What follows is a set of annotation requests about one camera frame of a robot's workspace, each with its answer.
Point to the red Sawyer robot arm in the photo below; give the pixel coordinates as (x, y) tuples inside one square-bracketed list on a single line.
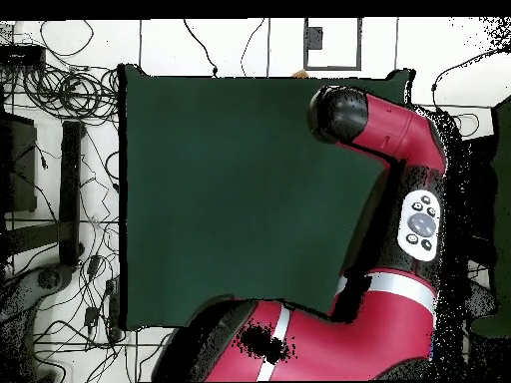
[(399, 127)]

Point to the tan terry towel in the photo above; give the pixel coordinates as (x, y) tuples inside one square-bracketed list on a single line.
[(300, 74)]

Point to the dark wheeled stand base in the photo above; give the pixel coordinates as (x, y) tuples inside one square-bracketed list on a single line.
[(50, 278)]

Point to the dark green table cloth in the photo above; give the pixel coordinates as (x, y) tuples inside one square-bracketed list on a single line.
[(199, 179)]

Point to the grey square floor frame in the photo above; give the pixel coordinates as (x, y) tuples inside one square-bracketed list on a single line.
[(331, 68)]

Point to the dark green fabric sheet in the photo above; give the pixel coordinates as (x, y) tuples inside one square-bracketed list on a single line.
[(504, 199)]

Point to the black T-shaped stand foot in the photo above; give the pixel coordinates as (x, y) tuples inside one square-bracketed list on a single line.
[(72, 179)]

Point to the flat black device box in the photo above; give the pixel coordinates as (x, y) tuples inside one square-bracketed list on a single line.
[(22, 56)]

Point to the large black box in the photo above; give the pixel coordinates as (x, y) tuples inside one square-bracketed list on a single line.
[(20, 159), (479, 191)]

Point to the black power adapter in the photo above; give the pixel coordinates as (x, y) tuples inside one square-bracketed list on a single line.
[(94, 265), (111, 287), (92, 316)]

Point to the dark grey square block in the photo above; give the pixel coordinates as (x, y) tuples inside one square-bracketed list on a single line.
[(314, 38)]

